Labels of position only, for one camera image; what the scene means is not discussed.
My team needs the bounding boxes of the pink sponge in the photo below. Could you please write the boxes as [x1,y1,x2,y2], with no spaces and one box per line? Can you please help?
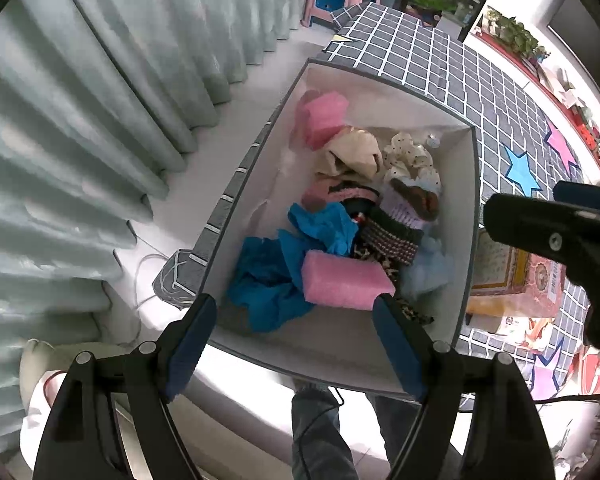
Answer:
[300,250,397,311]

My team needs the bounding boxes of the grey grid star blanket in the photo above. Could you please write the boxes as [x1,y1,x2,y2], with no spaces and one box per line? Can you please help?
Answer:
[325,2,600,401]

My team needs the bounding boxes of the brown and purple knit hat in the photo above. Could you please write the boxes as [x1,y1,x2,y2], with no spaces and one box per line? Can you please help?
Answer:
[355,177,441,267]

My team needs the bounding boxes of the pale green curtain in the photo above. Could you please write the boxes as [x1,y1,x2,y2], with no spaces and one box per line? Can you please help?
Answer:
[0,0,321,461]

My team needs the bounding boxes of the leopard print scrunchie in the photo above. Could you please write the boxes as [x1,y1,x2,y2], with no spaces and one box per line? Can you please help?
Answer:
[350,247,436,326]

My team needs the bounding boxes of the white polka dot scrunchie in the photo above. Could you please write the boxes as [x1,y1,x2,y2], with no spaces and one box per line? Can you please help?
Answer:
[382,132,443,193]

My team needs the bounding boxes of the person's legs in jeans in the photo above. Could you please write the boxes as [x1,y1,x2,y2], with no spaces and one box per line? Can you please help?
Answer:
[290,380,461,480]

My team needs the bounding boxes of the blue cloth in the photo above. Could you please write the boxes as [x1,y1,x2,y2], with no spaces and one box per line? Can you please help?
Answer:
[226,236,316,333]

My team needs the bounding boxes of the grey grid storage box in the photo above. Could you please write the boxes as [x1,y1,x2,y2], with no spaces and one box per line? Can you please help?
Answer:
[152,57,481,396]

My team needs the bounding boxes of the beige cloth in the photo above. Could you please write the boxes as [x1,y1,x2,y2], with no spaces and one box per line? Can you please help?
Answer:
[314,127,385,181]

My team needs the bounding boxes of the green potted plant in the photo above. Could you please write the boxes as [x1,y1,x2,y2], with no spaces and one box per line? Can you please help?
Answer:
[482,7,551,61]

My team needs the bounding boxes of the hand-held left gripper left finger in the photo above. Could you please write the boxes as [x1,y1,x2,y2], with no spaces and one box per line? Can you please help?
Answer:
[32,294,218,480]

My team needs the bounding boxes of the pink cloth back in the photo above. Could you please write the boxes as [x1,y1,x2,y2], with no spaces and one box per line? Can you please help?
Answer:
[295,91,351,151]

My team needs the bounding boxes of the pink and black knit hat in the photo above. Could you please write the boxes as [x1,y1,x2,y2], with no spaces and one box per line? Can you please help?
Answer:
[301,176,381,226]

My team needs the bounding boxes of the light blue fluffy scrunchie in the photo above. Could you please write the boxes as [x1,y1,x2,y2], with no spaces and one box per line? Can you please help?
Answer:
[400,232,456,297]

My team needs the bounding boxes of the pink tissue box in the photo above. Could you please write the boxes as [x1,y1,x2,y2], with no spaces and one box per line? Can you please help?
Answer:
[467,230,591,318]

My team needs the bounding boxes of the white cable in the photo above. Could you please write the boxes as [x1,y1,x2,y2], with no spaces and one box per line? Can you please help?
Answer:
[130,252,181,313]

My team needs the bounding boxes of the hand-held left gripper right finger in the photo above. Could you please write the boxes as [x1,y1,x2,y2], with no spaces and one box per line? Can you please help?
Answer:
[372,294,556,480]

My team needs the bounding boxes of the floral tissue box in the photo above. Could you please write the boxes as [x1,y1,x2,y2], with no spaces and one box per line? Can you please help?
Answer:
[495,315,566,351]

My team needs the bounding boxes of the white red-trimmed shoe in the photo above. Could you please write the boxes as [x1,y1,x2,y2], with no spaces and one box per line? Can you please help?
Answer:
[19,369,68,466]

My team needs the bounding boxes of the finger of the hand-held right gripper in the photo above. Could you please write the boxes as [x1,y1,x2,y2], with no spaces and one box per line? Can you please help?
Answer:
[552,180,600,213]
[482,192,586,266]

